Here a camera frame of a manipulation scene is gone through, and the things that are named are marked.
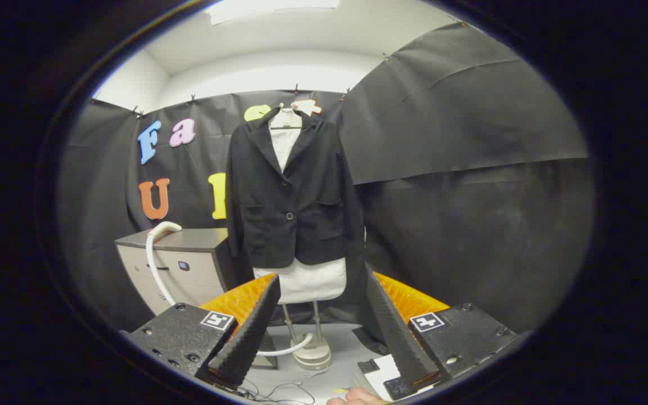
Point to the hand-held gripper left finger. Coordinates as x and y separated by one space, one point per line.
248 337

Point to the grey cabinet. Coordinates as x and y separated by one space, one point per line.
200 264

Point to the white flat box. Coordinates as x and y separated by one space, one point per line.
386 374

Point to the small black block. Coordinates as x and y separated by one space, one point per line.
368 365

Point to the steamer base with poles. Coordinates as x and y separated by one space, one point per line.
314 355

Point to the black blazer jacket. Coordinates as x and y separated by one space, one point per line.
301 191

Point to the white plastic hanger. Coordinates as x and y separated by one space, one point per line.
286 119

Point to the white fabric ironing panel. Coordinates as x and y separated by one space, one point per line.
307 284

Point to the ceiling light panel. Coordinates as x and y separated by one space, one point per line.
273 8

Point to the black backdrop cloth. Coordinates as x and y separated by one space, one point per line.
470 140

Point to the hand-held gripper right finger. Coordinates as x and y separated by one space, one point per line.
394 332

